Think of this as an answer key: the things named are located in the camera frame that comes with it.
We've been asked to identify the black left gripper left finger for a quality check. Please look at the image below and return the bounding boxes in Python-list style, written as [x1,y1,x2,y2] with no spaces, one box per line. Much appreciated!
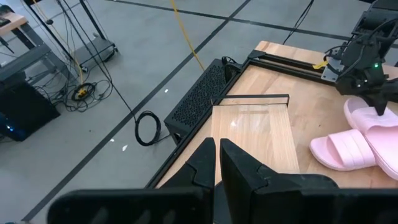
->
[45,137,218,224]

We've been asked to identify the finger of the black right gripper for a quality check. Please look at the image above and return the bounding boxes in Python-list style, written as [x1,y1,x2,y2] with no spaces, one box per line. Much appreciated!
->
[368,93,389,117]

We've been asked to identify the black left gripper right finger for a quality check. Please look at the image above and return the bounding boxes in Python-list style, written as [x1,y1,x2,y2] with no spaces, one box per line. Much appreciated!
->
[219,138,398,224]

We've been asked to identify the pink slide sandal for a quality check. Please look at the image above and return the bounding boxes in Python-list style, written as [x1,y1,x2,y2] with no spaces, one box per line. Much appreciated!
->
[308,128,377,172]
[343,96,398,182]

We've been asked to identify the wooden shelf with black frame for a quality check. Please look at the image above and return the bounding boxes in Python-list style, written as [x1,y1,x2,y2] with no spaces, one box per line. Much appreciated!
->
[210,93,301,185]

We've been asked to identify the yellow tag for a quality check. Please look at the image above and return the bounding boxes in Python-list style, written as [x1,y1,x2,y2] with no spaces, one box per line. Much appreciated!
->
[312,60,330,70]

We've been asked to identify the black perforated computer case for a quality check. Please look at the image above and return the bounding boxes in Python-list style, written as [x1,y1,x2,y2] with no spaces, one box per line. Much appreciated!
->
[163,57,244,146]

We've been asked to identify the black metal stand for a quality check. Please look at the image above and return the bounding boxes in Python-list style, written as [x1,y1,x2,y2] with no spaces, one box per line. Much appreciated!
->
[22,0,119,73]

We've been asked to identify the black computer tower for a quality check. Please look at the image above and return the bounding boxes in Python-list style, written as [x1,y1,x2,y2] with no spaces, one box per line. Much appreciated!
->
[0,80,62,142]

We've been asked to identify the wooden desk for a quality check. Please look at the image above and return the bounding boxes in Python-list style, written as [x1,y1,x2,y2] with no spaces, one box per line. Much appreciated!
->
[0,11,29,37]

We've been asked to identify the black aluminium table frame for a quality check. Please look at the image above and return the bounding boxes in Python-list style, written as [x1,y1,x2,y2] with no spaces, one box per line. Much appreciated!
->
[145,49,346,190]

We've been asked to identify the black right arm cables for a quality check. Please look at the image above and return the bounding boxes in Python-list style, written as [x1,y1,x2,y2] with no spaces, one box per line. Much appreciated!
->
[282,0,315,45]

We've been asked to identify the black coiled cable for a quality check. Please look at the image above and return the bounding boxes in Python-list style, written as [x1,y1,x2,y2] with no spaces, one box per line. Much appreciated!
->
[105,77,163,147]

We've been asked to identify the black cable tangle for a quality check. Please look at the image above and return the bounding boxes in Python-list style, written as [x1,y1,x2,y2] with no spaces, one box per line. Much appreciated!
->
[33,77,113,113]

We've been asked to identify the yellow cable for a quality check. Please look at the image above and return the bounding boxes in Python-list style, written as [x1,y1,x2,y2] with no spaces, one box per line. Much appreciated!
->
[169,0,206,72]

